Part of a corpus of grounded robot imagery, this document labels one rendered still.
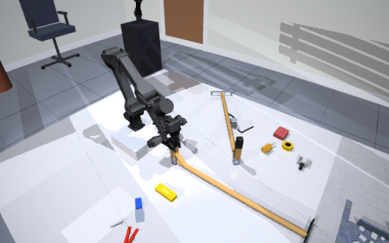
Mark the long scraper with wooden handle and dark grey blade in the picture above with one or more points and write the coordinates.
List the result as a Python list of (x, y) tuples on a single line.
[(177, 159)]

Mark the pink rectangular block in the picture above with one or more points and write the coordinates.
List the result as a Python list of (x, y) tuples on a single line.
[(280, 133)]

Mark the red-handled pliers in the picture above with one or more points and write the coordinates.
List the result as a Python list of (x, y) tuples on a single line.
[(127, 234)]

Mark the blue-handled scraper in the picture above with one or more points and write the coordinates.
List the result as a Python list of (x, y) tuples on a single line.
[(139, 211)]

